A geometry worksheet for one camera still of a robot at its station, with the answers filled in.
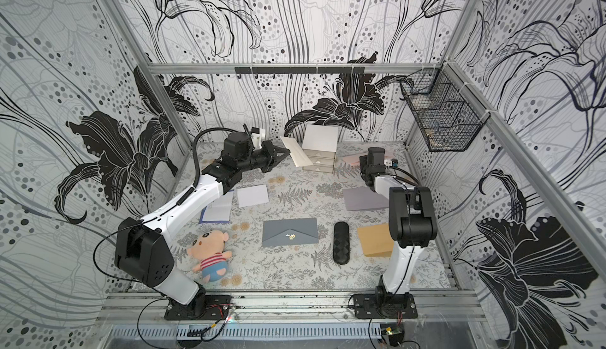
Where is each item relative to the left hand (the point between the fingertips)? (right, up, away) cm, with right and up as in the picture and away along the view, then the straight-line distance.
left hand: (291, 153), depth 77 cm
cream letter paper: (+2, +1, +3) cm, 4 cm away
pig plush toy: (-29, -32, +1) cm, 43 cm away
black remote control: (+17, -32, +7) cm, 37 cm away
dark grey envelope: (-1, -29, +10) cm, 31 cm away
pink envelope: (+28, -2, +34) cm, 44 cm away
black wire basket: (+59, +16, +11) cm, 62 cm away
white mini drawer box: (+10, +5, +21) cm, 24 cm away
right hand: (+31, +1, +24) cm, 39 cm away
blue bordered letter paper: (-19, -17, +22) cm, 33 cm away
